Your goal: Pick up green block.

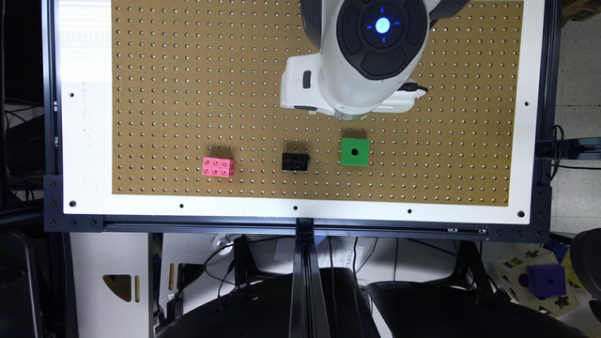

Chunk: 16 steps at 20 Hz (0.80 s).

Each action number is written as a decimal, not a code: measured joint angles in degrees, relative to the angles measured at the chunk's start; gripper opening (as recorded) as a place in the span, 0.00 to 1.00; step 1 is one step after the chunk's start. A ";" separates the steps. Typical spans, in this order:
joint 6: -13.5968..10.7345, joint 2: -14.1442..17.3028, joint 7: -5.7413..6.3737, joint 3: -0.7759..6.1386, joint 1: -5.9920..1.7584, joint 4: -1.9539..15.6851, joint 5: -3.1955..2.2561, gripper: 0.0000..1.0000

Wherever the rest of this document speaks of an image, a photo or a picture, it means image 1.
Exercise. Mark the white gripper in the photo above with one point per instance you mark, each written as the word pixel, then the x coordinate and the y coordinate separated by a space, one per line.
pixel 328 84

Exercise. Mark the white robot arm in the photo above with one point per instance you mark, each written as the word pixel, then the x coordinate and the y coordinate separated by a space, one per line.
pixel 366 53

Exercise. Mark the black brick block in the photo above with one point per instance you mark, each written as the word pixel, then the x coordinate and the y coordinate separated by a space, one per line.
pixel 295 161

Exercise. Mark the green cube block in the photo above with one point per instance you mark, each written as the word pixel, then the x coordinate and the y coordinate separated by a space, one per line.
pixel 355 152

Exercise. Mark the pink brick block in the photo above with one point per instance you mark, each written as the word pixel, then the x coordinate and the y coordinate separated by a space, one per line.
pixel 217 167

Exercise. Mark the purple cube block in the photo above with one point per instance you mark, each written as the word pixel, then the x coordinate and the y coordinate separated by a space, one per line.
pixel 546 280

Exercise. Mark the brown pegboard panel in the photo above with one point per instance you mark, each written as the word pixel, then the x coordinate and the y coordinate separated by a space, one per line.
pixel 195 79

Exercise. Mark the black office chair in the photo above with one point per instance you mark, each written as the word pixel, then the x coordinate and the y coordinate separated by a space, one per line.
pixel 264 311

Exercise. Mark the white wooden panel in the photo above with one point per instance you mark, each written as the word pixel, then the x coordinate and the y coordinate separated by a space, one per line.
pixel 112 279

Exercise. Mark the beige shape sorter board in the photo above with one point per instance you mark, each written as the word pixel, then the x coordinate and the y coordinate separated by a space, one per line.
pixel 512 273

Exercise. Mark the black aluminium table frame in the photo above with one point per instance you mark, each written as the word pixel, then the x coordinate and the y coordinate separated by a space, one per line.
pixel 76 44

